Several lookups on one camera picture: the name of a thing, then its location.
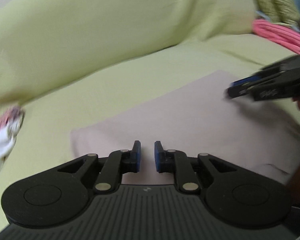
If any beige garment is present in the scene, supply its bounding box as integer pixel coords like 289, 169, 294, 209
70, 70, 300, 184

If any pink folded towel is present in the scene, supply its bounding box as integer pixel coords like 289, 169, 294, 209
252, 19, 300, 55

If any pastel patchwork folded sheet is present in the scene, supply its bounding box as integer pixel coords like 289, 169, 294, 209
255, 11, 300, 33

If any white garment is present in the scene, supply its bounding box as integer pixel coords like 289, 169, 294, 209
0, 119, 22, 171

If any green zigzag pillow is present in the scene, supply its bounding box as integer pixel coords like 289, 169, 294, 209
256, 0, 300, 25

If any pink floral garment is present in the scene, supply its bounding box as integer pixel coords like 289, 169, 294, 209
0, 106, 25, 134

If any green covered sofa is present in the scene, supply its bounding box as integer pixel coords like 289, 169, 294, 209
0, 0, 292, 231

